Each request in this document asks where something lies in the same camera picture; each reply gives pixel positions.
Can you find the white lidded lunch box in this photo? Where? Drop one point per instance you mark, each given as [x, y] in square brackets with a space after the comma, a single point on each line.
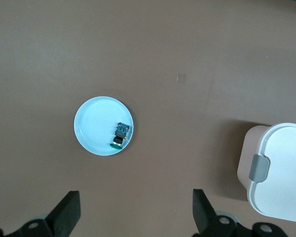
[281, 172]

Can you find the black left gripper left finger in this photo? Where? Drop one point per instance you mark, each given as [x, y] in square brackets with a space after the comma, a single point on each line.
[64, 212]

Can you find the green button switch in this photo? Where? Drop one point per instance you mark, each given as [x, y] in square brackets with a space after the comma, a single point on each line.
[121, 134]

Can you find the light blue round plate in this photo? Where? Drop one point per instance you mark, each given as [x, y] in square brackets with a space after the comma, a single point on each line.
[98, 128]

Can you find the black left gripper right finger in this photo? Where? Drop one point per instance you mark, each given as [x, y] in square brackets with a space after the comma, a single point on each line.
[204, 212]

